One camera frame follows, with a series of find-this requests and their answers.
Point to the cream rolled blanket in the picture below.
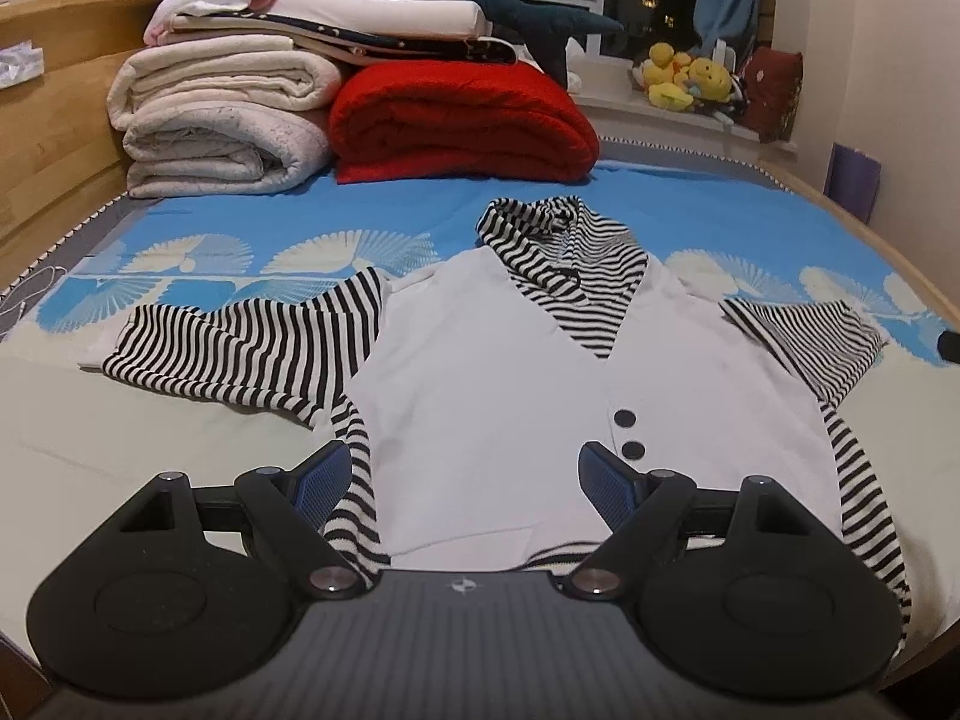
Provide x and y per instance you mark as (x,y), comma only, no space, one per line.
(227,114)

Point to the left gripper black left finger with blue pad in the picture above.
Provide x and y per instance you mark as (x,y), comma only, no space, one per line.
(186,589)

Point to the striped black white sweater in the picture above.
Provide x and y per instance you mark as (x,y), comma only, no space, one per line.
(465,390)

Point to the wooden headboard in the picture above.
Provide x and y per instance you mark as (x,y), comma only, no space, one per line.
(61,159)

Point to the blue white patterned bedsheet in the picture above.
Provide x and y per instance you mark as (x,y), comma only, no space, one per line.
(76,443)

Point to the purple box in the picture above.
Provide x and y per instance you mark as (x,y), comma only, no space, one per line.
(853,180)

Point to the white folded bedding stack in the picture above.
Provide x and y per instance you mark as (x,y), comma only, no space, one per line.
(359,32)

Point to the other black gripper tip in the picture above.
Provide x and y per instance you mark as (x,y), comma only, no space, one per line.
(948,346)

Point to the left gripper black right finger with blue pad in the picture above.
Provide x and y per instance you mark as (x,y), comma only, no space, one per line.
(742,590)

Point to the red folded blanket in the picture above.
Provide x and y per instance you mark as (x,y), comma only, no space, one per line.
(429,118)

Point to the yellow plush toys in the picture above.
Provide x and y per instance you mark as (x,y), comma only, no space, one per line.
(678,82)

